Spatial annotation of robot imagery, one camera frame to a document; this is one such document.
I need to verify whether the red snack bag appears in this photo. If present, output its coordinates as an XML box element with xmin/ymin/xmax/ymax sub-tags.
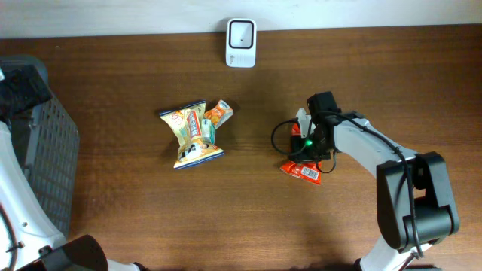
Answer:
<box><xmin>279</xmin><ymin>123</ymin><xmax>321</xmax><ymax>185</ymax></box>

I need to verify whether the orange small carton box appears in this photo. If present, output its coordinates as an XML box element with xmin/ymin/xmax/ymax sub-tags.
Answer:
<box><xmin>204</xmin><ymin>99</ymin><xmax>234</xmax><ymax>129</ymax></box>

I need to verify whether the yellow snack bag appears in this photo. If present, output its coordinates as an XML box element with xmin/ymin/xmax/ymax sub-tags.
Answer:
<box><xmin>159</xmin><ymin>100</ymin><xmax>224</xmax><ymax>169</ymax></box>

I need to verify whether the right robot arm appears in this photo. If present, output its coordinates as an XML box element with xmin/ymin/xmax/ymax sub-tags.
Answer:
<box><xmin>288</xmin><ymin>92</ymin><xmax>460</xmax><ymax>271</ymax></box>

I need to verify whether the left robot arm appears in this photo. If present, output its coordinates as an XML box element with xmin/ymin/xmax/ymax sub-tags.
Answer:
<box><xmin>1</xmin><ymin>60</ymin><xmax>144</xmax><ymax>271</ymax></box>

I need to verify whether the white barcode scanner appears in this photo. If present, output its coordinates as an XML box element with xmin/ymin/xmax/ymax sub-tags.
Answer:
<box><xmin>225</xmin><ymin>18</ymin><xmax>257</xmax><ymax>68</ymax></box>

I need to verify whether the grey plastic mesh basket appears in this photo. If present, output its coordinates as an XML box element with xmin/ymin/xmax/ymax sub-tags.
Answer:
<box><xmin>1</xmin><ymin>55</ymin><xmax>80</xmax><ymax>236</ymax></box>

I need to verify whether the black right camera cable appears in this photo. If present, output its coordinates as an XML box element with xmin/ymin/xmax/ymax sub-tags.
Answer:
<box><xmin>270</xmin><ymin>110</ymin><xmax>425</xmax><ymax>259</ymax></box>

